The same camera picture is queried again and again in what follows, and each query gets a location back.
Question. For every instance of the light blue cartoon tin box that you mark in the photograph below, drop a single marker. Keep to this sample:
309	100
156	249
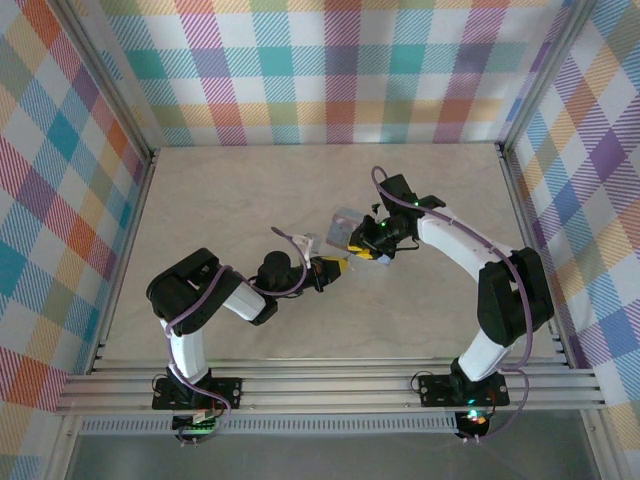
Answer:
340	230

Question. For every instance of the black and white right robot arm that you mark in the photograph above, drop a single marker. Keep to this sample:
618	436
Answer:
515	300

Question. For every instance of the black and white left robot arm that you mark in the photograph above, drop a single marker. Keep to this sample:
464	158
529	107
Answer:
185	290

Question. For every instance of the wide aluminium base extrusion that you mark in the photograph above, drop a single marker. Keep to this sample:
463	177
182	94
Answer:
325	392

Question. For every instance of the green left controller board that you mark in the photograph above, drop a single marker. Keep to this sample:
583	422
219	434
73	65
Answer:
197	427

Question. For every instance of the right controller board with lights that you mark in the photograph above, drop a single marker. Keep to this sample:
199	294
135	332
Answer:
472	420

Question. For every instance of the aluminium front leg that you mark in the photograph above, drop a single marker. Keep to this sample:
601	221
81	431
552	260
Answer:
62	450
602	450

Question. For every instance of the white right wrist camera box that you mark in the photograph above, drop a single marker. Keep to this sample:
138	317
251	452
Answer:
385	260

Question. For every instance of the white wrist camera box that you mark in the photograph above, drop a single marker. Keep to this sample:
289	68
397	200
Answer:
307	245
385	260

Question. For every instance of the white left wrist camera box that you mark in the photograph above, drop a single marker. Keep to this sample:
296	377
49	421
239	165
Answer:
307	245

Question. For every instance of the thin aluminium table edge rail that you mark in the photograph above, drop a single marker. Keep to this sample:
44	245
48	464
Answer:
325	364

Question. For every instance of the aluminium side rail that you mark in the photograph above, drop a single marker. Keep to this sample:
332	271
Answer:
135	225
520	215

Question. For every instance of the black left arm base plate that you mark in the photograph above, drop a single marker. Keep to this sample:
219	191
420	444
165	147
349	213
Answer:
230	395

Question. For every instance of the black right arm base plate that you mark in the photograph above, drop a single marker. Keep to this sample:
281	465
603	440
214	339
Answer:
435	390

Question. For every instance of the aluminium corner post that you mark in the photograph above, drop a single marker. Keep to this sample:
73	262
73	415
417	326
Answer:
105	80
542	75

